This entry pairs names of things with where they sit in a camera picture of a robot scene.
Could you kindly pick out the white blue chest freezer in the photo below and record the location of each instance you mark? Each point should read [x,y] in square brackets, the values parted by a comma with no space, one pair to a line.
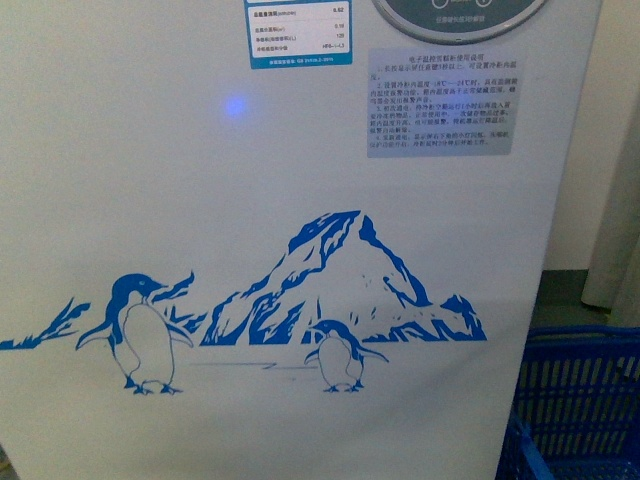
[205,276]

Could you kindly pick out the grey instruction sticker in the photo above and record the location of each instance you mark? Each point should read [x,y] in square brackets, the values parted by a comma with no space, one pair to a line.
[442,102]

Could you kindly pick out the blue energy label sticker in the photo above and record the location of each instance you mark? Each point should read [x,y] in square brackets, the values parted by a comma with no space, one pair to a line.
[297,34]

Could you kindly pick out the round grey control panel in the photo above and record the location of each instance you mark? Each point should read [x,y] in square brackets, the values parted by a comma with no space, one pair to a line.
[456,22]

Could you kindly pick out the blue plastic basket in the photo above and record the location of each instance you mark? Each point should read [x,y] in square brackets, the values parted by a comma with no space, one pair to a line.
[575,412]

